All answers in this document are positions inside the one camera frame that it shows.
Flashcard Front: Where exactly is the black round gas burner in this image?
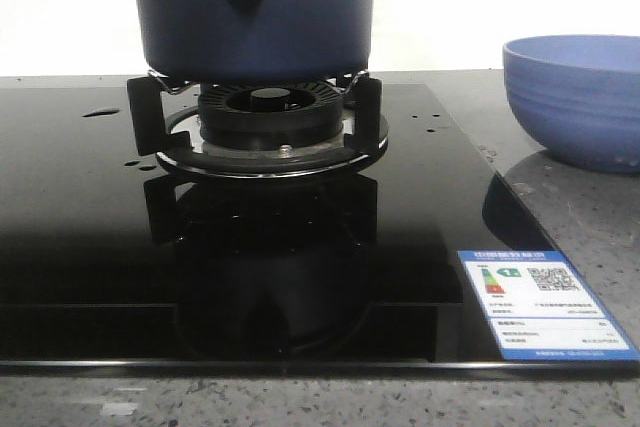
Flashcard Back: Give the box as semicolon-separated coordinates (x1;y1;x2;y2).
198;82;343;150

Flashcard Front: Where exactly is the black glass gas stove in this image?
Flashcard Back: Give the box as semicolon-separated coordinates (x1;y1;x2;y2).
1;85;639;379

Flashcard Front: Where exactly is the dark blue cooking pot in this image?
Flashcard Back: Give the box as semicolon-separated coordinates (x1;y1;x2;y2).
136;0;373;84

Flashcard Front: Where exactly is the light blue ceramic bowl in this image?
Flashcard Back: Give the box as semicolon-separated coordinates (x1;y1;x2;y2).
502;34;639;173

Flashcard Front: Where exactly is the black pot support grate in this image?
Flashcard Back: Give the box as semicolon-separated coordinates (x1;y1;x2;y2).
127;72;388;179

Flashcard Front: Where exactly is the blue energy label sticker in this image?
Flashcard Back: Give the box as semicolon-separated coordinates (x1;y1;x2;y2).
458;250;639;362

